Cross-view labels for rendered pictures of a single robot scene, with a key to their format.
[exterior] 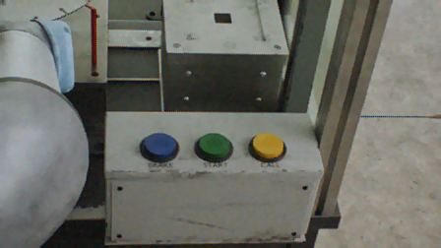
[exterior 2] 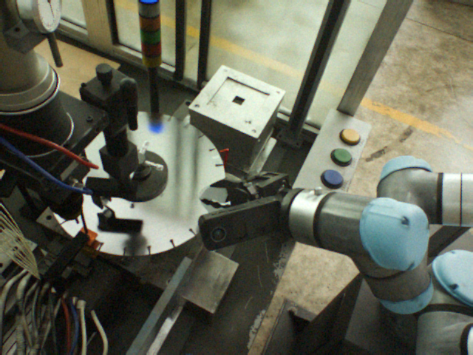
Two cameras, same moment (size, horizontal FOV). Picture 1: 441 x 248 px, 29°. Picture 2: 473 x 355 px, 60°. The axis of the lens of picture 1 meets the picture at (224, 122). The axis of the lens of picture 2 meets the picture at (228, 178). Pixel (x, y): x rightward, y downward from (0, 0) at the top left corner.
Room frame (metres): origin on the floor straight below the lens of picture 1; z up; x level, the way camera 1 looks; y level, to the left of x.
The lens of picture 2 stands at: (0.70, 0.66, 1.60)
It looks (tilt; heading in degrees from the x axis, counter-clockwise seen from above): 55 degrees down; 298
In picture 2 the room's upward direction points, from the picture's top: 11 degrees clockwise
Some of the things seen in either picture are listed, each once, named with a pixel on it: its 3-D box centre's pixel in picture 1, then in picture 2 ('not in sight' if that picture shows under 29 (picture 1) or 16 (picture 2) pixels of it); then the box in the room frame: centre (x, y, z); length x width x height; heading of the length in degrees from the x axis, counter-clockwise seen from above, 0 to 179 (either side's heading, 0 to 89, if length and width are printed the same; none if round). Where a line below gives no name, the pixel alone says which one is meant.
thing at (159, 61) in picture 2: not in sight; (151, 56); (1.24, 0.12, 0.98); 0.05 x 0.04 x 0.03; 10
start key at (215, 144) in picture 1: (214, 148); (341, 157); (0.77, 0.01, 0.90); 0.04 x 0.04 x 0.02
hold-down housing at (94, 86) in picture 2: not in sight; (114, 126); (1.01, 0.43, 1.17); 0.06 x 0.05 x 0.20; 91
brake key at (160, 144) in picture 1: (159, 148); (332, 179); (0.76, 0.08, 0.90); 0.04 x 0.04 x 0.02
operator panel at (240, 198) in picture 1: (208, 178); (325, 173); (0.79, 0.01, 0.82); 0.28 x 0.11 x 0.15; 100
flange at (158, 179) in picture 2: not in sight; (138, 171); (1.05, 0.36, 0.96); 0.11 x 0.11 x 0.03
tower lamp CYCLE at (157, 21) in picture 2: not in sight; (149, 18); (1.24, 0.12, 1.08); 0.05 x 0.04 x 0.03; 10
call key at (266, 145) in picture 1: (267, 149); (349, 137); (0.78, -0.06, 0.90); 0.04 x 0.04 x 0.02
